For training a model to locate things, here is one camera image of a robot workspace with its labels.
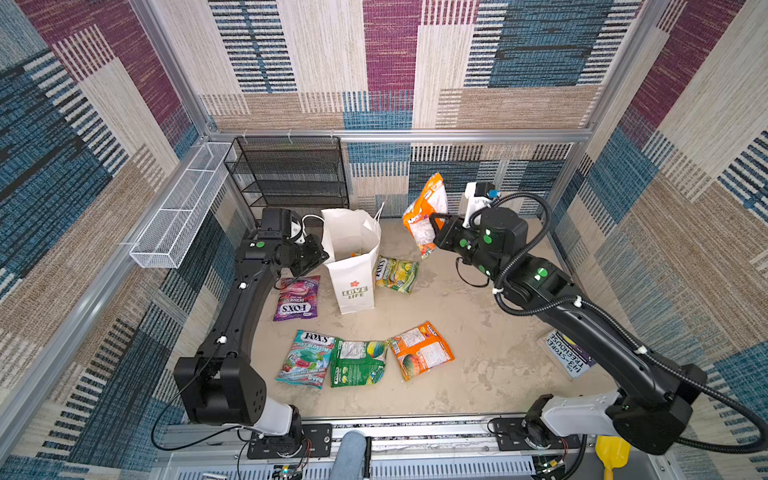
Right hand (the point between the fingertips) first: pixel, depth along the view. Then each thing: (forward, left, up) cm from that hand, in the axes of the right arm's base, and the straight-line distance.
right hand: (429, 223), depth 65 cm
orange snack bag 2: (-14, +1, -37) cm, 39 cm away
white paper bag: (+20, +21, -28) cm, 40 cm away
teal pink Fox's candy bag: (-15, +32, -36) cm, 51 cm away
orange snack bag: (+3, +18, -14) cm, 23 cm away
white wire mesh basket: (+2, +60, -5) cm, 60 cm away
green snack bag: (-17, +19, -37) cm, 44 cm away
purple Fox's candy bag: (+4, +38, -37) cm, 53 cm away
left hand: (+5, +24, -14) cm, 29 cm away
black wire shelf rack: (+45, +43, -19) cm, 65 cm away
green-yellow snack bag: (+13, +7, -37) cm, 40 cm away
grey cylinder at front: (-39, +19, -36) cm, 56 cm away
